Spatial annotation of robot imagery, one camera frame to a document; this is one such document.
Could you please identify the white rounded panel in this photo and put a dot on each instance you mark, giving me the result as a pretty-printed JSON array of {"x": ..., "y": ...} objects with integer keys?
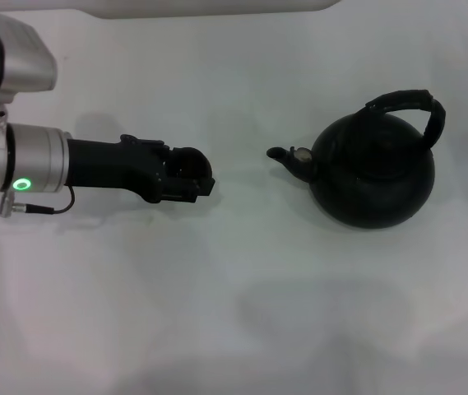
[{"x": 217, "y": 6}]

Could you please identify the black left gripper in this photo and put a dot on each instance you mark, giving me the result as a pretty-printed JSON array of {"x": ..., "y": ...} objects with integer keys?
[{"x": 110, "y": 164}]

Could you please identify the black round teapot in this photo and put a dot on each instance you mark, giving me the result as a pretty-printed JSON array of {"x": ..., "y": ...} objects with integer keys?
[{"x": 373, "y": 185}]

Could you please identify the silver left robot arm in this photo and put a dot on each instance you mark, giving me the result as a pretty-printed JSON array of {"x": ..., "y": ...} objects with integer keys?
[{"x": 32, "y": 156}]

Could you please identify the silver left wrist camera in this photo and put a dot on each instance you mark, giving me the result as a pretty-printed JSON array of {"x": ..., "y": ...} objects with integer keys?
[{"x": 24, "y": 57}]

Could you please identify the dark brown small teacup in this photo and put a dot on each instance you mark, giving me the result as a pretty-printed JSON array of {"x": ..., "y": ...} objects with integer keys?
[{"x": 202, "y": 162}]

